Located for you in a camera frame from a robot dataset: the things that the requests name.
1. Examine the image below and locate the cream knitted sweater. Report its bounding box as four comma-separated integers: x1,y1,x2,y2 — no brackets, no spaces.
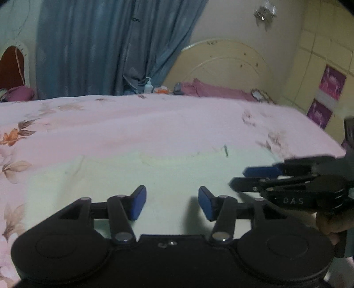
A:
24,148,278,235

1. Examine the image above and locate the person's right hand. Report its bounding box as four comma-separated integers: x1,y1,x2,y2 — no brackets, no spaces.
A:
316,212,345,245

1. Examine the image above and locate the lower pink poster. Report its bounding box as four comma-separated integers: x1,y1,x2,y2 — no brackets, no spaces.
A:
307,99,332,129

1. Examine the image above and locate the pink poster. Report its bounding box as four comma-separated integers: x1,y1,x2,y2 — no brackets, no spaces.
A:
319,65,346,100
307,99,332,129

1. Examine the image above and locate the cream wardrobe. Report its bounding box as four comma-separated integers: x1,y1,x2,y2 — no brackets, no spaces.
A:
278,1,353,144

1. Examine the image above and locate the upper pink poster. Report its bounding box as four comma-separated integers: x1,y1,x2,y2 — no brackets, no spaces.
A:
319,65,346,100

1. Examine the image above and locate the pink floral bed sheet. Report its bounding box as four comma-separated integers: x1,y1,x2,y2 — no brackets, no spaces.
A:
1,95,344,287

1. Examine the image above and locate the cream round headboard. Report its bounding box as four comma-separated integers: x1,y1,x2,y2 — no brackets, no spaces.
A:
163,39,277,101

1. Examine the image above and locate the white lotion bottle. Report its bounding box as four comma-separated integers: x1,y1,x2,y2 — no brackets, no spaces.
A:
143,77,154,93

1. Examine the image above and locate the magenta pillow by red headboard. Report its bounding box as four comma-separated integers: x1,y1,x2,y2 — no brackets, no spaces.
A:
1,86,35,102

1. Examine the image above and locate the blue grey curtain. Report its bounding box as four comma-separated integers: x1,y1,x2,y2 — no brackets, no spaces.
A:
36,1,206,100

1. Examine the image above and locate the red heart-shaped headboard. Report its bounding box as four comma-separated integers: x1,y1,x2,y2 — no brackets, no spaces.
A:
1,40,31,90

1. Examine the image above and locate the crystal wall lamp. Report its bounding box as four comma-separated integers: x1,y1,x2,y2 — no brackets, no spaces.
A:
254,1,277,29

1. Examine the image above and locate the white hanging cable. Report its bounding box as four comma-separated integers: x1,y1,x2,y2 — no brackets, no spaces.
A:
15,47,24,84

